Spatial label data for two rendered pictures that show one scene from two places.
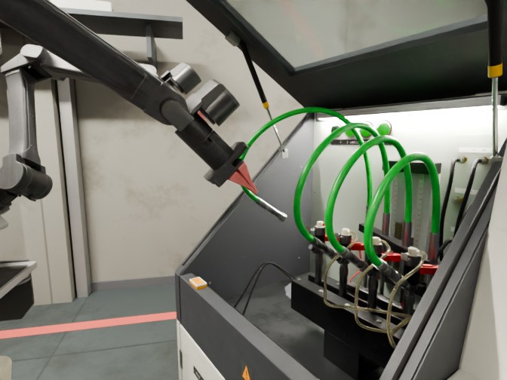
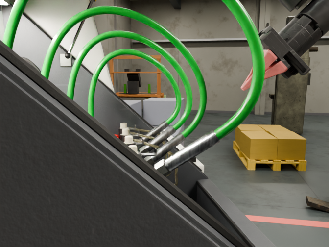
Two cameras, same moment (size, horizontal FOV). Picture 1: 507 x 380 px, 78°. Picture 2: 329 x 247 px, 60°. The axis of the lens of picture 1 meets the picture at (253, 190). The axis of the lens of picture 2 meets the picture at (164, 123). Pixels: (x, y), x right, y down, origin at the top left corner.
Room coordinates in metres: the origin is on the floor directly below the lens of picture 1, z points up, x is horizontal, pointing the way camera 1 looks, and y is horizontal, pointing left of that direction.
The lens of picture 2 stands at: (1.19, 0.07, 1.26)
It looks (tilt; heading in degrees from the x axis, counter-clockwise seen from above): 10 degrees down; 203
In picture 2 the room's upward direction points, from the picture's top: straight up
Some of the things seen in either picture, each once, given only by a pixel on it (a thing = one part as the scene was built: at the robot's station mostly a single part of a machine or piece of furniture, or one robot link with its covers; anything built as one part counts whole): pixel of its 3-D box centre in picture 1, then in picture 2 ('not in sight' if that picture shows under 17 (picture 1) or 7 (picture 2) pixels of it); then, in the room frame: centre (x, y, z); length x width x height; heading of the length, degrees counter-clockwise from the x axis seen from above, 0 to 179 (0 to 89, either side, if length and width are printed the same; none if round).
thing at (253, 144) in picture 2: not in sight; (265, 144); (-3.29, -0.16, 0.21); 1.21 x 0.87 x 0.43; 14
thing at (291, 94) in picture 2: not in sight; (286, 75); (-5.86, 0.06, 1.24); 1.29 x 1.13 x 2.47; 14
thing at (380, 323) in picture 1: (354, 330); not in sight; (0.68, -0.24, 0.91); 0.34 x 0.10 x 0.15; 35
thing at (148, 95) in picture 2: not in sight; (140, 89); (-5.72, -3.57, 0.86); 1.34 x 1.23 x 1.73; 102
